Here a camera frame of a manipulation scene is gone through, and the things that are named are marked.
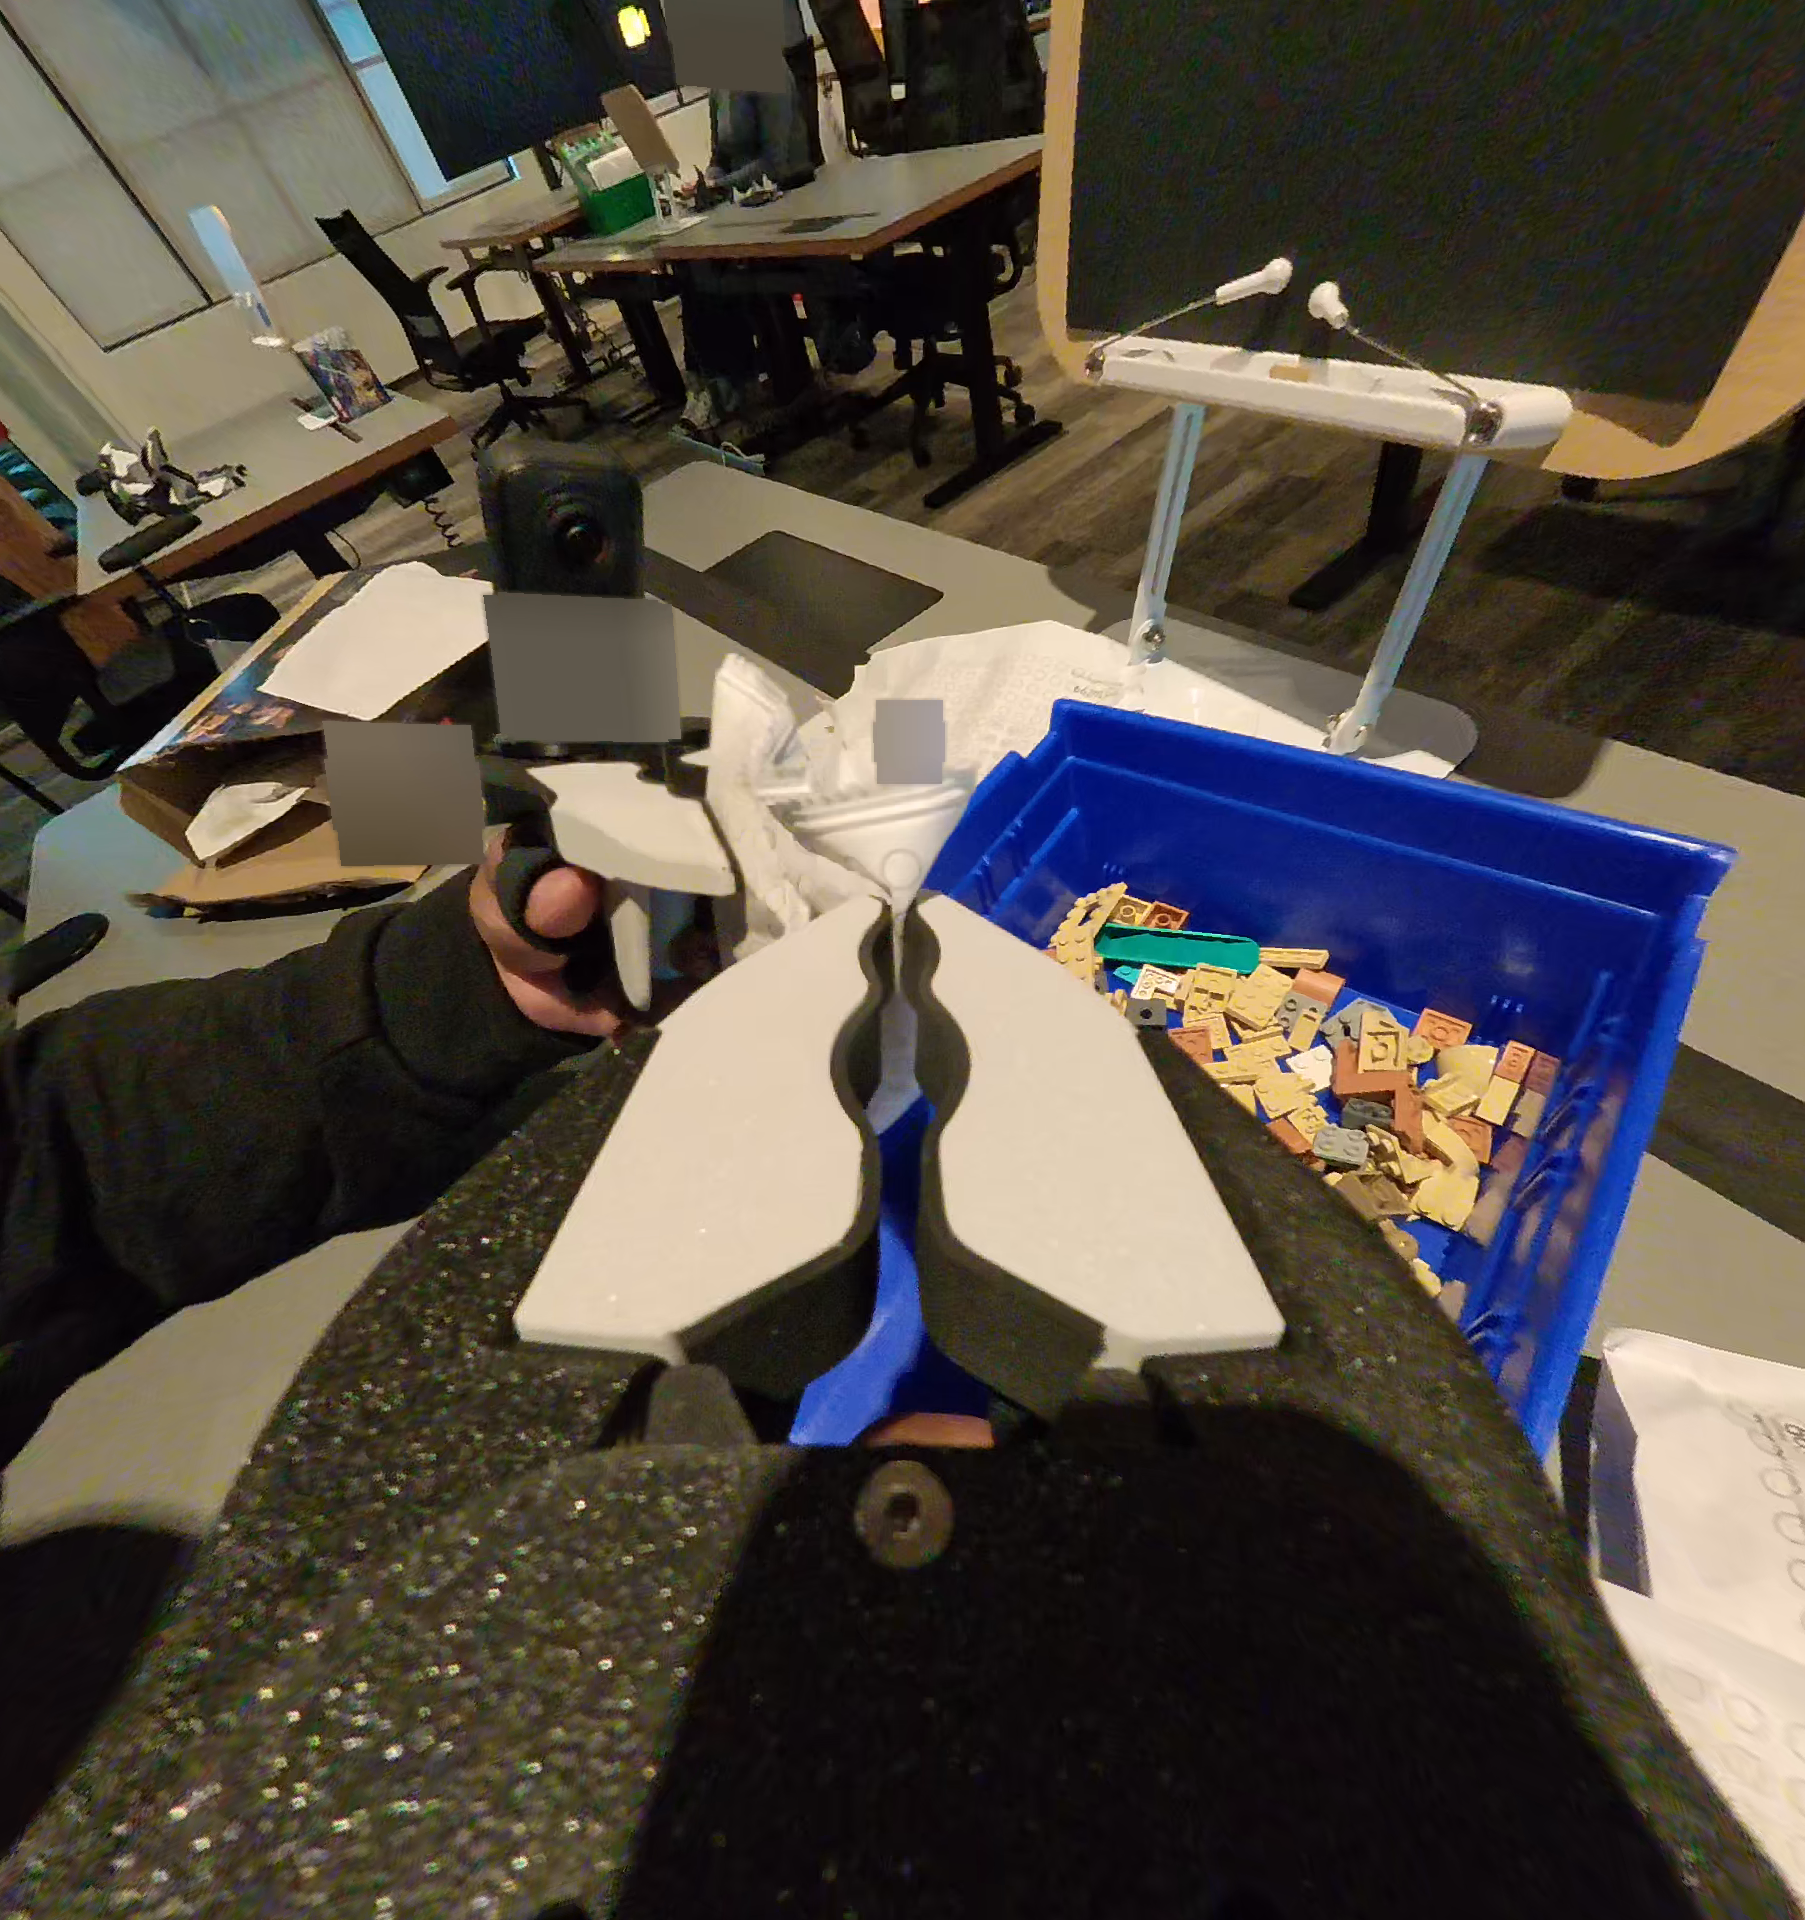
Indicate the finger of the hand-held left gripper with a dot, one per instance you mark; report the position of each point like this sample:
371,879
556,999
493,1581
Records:
648,833

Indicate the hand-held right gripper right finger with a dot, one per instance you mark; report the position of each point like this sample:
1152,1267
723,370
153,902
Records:
1098,1184

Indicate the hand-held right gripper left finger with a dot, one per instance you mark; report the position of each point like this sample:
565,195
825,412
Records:
694,1184

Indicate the pile of tan toy bricks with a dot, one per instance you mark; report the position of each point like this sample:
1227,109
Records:
1291,1035

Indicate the blue plastic bin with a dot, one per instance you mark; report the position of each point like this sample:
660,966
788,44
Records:
1441,871

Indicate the person's left forearm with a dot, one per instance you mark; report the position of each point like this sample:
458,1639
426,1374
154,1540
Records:
243,1051

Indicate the black desk mat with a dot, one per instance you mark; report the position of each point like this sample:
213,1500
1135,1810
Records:
827,592

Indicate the grey desk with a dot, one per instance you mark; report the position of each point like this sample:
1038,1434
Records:
1741,930

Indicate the person's left hand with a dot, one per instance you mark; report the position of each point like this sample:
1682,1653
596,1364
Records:
562,909

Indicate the cardboard box with white flap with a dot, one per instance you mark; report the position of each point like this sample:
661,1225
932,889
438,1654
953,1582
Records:
378,644

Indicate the black office chair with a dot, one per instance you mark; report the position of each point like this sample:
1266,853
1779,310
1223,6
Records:
76,675
933,224
424,330

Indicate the teal brick separator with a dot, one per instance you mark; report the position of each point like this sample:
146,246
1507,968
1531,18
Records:
1174,948

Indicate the grey background table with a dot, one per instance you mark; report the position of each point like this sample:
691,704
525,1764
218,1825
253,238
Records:
317,465

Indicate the colourful printed box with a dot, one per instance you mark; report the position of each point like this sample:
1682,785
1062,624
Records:
341,374

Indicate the green box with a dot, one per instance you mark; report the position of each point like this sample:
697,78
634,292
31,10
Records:
617,195

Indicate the black white toy figure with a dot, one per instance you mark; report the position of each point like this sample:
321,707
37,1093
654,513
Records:
160,477

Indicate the long wooden work table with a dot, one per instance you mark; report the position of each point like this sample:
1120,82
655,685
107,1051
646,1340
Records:
843,210

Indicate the black computer monitor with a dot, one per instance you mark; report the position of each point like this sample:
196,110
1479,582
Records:
497,74

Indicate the wooden pillar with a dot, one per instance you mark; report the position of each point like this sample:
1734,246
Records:
3,525

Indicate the grey metal bar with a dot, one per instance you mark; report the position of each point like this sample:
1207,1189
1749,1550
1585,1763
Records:
1406,600
1167,525

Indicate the white stand shelf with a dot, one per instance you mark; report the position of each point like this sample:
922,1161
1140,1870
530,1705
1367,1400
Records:
1291,387

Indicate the yellow rimmed panel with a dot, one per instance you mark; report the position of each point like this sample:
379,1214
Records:
1441,180

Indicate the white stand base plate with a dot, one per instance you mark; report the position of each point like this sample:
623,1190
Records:
1264,704

